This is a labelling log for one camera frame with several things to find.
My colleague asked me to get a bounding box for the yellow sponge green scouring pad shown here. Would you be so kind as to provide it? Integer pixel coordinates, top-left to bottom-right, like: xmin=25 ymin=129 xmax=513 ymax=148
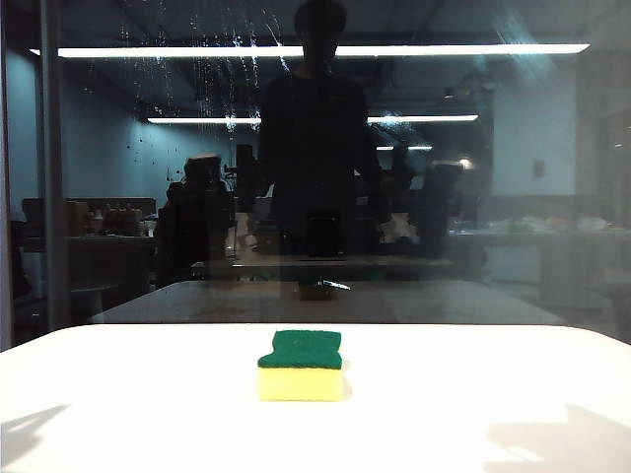
xmin=256 ymin=329 xmax=344 ymax=403

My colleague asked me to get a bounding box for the large glass window pane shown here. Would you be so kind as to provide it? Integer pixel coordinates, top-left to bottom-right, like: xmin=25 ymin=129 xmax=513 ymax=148
xmin=0 ymin=0 xmax=631 ymax=346

